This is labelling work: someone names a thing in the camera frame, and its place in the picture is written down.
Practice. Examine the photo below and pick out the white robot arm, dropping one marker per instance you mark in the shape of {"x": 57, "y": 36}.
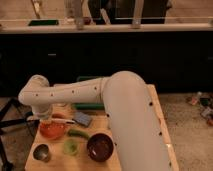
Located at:
{"x": 132, "y": 119}

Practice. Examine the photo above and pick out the dark brown bowl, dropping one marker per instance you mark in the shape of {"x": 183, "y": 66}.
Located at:
{"x": 100, "y": 147}

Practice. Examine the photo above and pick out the red bowl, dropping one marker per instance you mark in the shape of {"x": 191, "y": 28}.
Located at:
{"x": 53, "y": 130}

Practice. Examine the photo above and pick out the green plastic tray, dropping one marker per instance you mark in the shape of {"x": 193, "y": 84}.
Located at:
{"x": 88, "y": 106}

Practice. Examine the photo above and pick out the blue sponge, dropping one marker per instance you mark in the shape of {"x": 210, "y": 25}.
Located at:
{"x": 82, "y": 118}

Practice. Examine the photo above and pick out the green cucumber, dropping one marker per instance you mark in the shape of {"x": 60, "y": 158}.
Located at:
{"x": 78, "y": 133}

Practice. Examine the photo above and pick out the green cup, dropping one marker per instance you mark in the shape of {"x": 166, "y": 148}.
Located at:
{"x": 70, "y": 147}

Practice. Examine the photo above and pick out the metal cup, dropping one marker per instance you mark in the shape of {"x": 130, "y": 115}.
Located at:
{"x": 42, "y": 153}

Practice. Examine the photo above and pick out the green object on counter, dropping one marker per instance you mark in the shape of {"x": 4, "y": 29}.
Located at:
{"x": 43, "y": 23}

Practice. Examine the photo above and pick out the black tripod stand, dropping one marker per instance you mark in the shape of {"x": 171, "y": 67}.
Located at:
{"x": 31, "y": 125}

